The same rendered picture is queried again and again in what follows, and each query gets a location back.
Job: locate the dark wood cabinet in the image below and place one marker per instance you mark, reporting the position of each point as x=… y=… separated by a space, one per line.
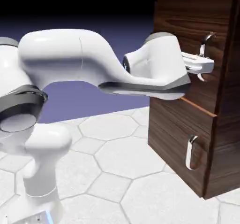
x=226 y=115

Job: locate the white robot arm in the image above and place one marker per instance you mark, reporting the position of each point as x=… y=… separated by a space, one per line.
x=61 y=58

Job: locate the dark wood cabinet door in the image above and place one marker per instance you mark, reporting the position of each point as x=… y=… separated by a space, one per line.
x=189 y=21
x=168 y=130

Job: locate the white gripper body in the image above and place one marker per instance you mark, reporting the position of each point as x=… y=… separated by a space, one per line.
x=204 y=65

